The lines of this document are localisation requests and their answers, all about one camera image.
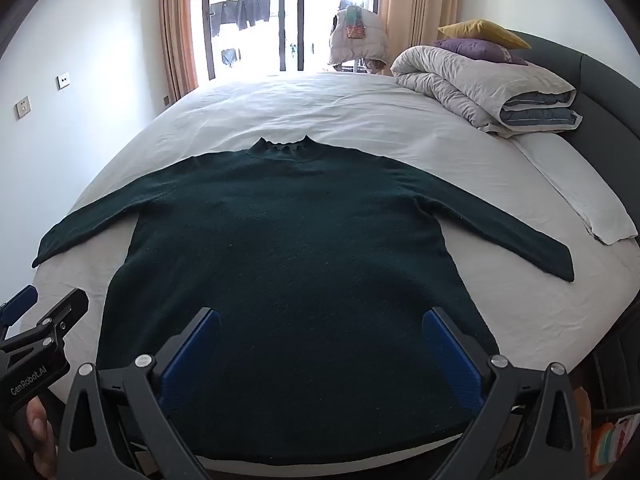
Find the striped colourful cloth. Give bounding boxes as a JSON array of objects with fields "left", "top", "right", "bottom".
[{"left": 587, "top": 410, "right": 636, "bottom": 476}]

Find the purple pillow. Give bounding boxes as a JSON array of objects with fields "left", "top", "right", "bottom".
[{"left": 432, "top": 37, "right": 528, "bottom": 66}]

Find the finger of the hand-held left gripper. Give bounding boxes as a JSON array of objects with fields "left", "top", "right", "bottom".
[
  {"left": 0, "top": 285, "right": 39, "bottom": 341},
  {"left": 0, "top": 288, "right": 90, "bottom": 361}
]

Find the dark hanging laundry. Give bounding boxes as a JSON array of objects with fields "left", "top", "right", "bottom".
[{"left": 210, "top": 0, "right": 273, "bottom": 36}]

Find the white pillow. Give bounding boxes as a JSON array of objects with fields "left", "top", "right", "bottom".
[{"left": 510, "top": 132, "right": 640, "bottom": 246}]

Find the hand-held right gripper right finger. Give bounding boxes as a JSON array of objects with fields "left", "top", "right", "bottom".
[{"left": 422, "top": 306, "right": 588, "bottom": 480}]

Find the dark green sweater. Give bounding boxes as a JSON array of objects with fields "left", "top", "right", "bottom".
[{"left": 31, "top": 135, "right": 576, "bottom": 466}]

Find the bed with white sheet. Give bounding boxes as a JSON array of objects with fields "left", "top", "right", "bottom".
[{"left": 30, "top": 30, "right": 640, "bottom": 480}]

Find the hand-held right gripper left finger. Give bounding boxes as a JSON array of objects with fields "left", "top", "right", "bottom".
[{"left": 56, "top": 307, "right": 223, "bottom": 480}]

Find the yellow pillow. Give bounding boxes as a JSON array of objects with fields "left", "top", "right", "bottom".
[{"left": 437, "top": 19, "right": 532, "bottom": 51}]

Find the black framed sliding glass door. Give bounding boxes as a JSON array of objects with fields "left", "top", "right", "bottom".
[{"left": 192, "top": 0, "right": 383, "bottom": 81}]

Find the person's left hand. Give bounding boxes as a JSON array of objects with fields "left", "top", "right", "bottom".
[{"left": 22, "top": 395, "right": 58, "bottom": 478}]

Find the folded grey duvet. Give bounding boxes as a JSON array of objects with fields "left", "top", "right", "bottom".
[{"left": 390, "top": 45, "right": 583, "bottom": 140}]

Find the beige curtain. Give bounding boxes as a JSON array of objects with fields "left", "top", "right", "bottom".
[
  {"left": 377, "top": 0, "right": 461, "bottom": 51},
  {"left": 157, "top": 0, "right": 201, "bottom": 103}
]

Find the white puffer jacket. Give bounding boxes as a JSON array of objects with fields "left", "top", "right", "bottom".
[{"left": 327, "top": 5, "right": 388, "bottom": 73}]

